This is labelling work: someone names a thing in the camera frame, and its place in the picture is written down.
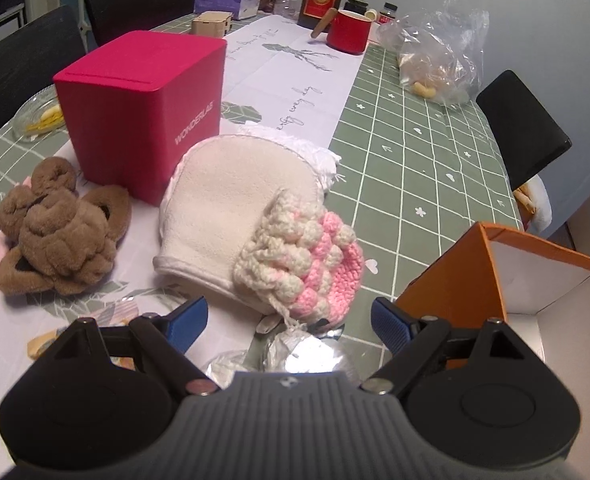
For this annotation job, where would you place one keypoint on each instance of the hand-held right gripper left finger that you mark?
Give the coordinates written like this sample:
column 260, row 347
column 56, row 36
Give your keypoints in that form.
column 190, row 317

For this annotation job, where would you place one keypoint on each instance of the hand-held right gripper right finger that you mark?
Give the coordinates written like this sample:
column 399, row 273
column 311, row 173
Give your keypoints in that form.
column 392, row 322

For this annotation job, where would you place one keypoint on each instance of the orange cardboard box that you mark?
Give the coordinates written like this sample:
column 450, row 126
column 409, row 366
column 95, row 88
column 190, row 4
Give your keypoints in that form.
column 455, row 280

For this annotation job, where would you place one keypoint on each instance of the foil snack wrapper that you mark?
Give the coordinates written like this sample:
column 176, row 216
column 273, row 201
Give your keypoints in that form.
column 300, row 355

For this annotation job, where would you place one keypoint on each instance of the pink and white crochet hat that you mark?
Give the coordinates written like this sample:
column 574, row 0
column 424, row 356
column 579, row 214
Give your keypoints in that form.
column 300, row 260

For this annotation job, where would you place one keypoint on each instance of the brown plush toy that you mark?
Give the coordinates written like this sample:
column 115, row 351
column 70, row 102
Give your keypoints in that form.
column 65, row 240

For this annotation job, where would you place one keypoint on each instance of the yellow snack packet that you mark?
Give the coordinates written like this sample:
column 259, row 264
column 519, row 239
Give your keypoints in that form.
column 42, row 344

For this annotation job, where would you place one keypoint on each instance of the white fringed cloth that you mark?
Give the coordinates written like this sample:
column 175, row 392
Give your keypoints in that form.
column 320, row 160

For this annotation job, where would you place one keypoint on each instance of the magenta square box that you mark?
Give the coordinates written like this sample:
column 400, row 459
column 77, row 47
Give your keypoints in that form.
column 140, row 110

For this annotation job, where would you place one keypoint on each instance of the black chair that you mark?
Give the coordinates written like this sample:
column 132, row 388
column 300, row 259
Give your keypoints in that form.
column 142, row 2
column 522, row 125
column 25, row 60

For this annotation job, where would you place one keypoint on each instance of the white printed table runner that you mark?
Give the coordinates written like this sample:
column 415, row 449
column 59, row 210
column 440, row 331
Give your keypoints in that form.
column 285, row 75

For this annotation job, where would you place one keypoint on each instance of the clear glass dish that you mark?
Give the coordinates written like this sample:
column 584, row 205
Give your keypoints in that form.
column 30, row 110

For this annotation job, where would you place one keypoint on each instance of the clear plastic bag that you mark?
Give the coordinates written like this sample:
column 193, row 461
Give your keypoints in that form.
column 440, row 55

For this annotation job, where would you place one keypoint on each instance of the small wooden box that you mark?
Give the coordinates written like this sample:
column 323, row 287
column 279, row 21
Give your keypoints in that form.
column 212, row 22

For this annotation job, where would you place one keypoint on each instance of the small white bottle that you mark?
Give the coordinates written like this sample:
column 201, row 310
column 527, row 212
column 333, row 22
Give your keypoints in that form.
column 372, row 15

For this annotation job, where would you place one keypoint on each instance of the small jar with red label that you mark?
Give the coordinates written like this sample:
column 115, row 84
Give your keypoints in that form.
column 388, row 14

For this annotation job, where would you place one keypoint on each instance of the dark lidded jar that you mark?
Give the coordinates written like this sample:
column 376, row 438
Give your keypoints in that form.
column 356, row 5

